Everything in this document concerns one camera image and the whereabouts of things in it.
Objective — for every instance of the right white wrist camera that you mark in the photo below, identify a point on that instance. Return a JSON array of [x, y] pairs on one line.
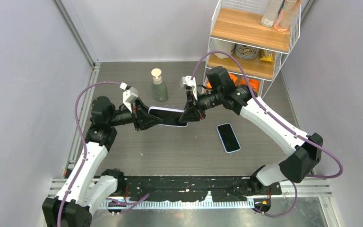
[[189, 83]]

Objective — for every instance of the orange yellow sponge box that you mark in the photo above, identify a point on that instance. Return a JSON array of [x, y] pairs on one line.
[[234, 78]]

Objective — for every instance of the white wire wooden shelf rack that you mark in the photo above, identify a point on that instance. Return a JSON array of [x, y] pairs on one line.
[[238, 22]]

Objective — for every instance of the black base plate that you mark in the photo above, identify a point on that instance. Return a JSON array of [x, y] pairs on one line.
[[192, 188]]

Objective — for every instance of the yellow snack packet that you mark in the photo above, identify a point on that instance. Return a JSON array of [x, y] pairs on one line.
[[266, 56]]

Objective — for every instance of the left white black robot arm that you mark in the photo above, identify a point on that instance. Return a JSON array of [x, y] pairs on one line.
[[77, 201]]

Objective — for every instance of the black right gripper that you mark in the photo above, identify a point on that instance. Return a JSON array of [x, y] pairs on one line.
[[192, 111]]

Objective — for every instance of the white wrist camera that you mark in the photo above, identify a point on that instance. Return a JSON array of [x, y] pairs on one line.
[[129, 96], [189, 83]]

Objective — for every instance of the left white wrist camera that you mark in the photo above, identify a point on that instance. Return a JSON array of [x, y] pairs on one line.
[[129, 96]]

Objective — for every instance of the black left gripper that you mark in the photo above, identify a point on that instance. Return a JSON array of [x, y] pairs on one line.
[[141, 118]]

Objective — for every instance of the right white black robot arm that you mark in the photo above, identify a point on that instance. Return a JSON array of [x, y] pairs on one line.
[[302, 150]]

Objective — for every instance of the pink tinted glass bottle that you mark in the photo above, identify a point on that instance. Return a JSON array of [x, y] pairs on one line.
[[286, 15]]

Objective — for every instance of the green soap pump bottle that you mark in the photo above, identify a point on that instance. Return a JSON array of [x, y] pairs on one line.
[[158, 86]]

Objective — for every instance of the orange razor box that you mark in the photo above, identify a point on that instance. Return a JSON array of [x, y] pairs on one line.
[[255, 84]]

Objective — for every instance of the printed ceramic mug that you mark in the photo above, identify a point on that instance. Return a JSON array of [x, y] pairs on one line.
[[246, 52]]

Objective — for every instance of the phone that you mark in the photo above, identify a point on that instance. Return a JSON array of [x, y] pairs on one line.
[[228, 138], [170, 116]]

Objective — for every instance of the phone in light blue case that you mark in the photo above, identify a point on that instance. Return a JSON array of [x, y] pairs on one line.
[[228, 138]]

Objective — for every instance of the aluminium frame rail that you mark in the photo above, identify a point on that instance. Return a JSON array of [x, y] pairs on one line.
[[72, 21]]

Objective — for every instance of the white cup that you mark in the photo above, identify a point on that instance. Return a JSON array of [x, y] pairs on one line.
[[223, 46]]

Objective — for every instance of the clear glass bottle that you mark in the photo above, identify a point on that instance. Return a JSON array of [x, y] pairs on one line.
[[272, 9]]

